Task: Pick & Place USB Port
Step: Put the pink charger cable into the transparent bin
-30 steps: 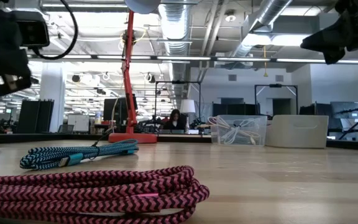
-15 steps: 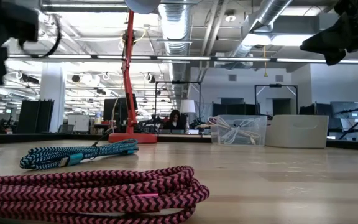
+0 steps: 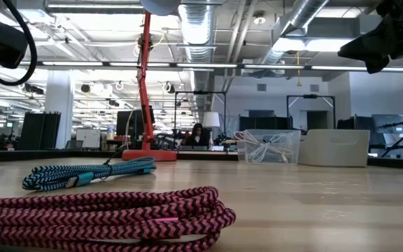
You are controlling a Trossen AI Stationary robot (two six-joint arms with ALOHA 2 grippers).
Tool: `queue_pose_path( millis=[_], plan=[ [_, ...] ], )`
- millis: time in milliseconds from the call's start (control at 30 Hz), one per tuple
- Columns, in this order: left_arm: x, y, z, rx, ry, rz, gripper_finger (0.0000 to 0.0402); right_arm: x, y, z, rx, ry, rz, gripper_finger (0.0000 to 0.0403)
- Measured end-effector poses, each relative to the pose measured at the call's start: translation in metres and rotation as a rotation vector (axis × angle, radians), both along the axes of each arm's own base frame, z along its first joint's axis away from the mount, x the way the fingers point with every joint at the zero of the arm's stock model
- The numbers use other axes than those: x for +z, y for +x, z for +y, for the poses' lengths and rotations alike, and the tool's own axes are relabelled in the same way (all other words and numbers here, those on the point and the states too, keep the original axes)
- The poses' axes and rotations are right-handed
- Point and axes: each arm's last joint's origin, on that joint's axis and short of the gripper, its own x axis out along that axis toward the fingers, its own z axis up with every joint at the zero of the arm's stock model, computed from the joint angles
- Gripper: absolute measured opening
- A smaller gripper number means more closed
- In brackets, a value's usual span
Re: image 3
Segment cream white USB cable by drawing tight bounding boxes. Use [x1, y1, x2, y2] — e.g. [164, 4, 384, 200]
[232, 130, 292, 164]

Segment teal braided cable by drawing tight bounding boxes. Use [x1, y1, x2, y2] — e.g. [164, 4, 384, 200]
[22, 155, 157, 193]

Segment grey background monitor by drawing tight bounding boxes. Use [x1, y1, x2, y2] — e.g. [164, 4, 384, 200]
[372, 113, 403, 136]

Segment white plastic bin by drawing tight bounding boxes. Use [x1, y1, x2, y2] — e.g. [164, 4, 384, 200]
[297, 129, 372, 168]

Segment clear plastic bin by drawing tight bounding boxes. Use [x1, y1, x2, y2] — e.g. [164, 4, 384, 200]
[236, 129, 302, 166]

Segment round ceiling sensor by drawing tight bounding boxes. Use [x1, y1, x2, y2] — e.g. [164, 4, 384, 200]
[252, 11, 267, 26]

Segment black background cabinets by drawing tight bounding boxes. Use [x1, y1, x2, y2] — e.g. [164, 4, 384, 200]
[239, 109, 294, 132]

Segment long ceiling light strip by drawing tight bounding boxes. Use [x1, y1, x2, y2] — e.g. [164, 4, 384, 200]
[0, 60, 403, 74]

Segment white shade table lamp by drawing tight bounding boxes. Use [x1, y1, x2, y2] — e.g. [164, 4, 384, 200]
[201, 111, 221, 148]

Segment person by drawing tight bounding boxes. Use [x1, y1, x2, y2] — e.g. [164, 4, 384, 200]
[183, 122, 211, 148]

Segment red desk lamp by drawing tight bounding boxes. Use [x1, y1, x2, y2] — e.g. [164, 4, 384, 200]
[121, 0, 183, 163]

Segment dark background monitors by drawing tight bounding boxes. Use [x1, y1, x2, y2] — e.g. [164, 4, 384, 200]
[115, 108, 156, 141]

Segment white board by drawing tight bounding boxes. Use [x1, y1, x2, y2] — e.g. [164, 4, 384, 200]
[76, 128, 102, 150]

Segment white building column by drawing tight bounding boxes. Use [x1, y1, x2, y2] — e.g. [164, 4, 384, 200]
[43, 69, 76, 151]

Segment black room partition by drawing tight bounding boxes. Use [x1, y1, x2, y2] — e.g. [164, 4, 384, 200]
[17, 111, 62, 151]

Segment black background station frame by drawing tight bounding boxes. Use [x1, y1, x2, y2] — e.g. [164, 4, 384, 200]
[285, 94, 337, 131]
[174, 90, 228, 137]

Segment yellow hanging pull cord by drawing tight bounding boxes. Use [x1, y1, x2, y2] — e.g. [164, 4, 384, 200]
[295, 50, 303, 88]

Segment silver smooth ceiling duct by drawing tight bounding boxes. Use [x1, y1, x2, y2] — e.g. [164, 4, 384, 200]
[260, 0, 331, 67]

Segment silver ribbed ceiling duct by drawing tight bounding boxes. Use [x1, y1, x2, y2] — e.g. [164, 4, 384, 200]
[177, 0, 217, 123]

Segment magenta black braided cable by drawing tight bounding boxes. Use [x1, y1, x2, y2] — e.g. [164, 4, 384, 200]
[0, 185, 237, 252]

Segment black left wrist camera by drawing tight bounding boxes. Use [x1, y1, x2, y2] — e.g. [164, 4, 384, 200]
[0, 14, 29, 70]

